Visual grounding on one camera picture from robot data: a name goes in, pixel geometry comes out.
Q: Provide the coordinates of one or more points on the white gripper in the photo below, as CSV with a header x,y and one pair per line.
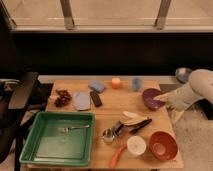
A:
x,y
179,99

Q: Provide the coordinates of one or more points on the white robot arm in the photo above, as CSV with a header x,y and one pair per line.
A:
x,y
199,86

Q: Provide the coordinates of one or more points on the small blue cup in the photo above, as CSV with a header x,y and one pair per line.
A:
x,y
136,84

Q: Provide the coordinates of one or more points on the white paper cup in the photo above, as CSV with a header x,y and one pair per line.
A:
x,y
136,145

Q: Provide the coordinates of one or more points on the metal measuring cup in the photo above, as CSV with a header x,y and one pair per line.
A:
x,y
109,135

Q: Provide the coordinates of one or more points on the purple bowl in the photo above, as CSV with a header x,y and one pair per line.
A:
x,y
148,97

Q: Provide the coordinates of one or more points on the orange red bowl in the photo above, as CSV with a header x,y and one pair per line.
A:
x,y
163,146

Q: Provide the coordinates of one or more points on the orange candle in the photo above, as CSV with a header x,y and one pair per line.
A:
x,y
116,83

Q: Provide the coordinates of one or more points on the black rectangular block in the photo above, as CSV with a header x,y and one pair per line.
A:
x,y
95,98

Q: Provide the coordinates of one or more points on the blue sponge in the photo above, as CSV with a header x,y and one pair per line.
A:
x,y
97,86

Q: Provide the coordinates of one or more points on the silver fork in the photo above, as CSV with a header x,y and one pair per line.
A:
x,y
67,129

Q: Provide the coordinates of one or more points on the green plastic tray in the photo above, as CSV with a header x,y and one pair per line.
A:
x,y
45,145

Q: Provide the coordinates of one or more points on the black chair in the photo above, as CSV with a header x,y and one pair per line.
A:
x,y
16,98

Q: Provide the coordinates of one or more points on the black handled utensil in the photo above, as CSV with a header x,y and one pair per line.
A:
x,y
140,126

